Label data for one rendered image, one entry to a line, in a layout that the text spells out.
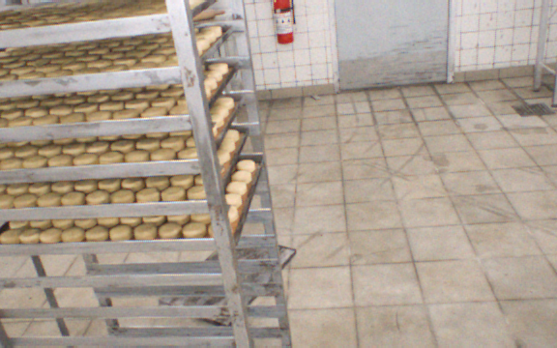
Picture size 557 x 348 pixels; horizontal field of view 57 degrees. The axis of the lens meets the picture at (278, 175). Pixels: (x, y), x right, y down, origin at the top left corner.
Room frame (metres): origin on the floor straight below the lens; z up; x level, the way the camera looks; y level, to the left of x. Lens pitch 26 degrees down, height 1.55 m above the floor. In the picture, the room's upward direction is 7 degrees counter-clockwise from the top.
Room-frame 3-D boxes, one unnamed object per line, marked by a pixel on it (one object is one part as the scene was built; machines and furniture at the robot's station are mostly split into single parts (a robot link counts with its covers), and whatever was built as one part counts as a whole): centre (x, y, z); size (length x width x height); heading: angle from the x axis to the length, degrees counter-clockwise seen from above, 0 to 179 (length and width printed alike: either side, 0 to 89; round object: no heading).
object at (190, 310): (0.97, 0.42, 0.78); 0.64 x 0.03 x 0.03; 80
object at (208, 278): (0.97, 0.42, 0.87); 0.64 x 0.03 x 0.03; 80
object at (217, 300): (2.08, 0.29, 0.02); 0.60 x 0.40 x 0.03; 145
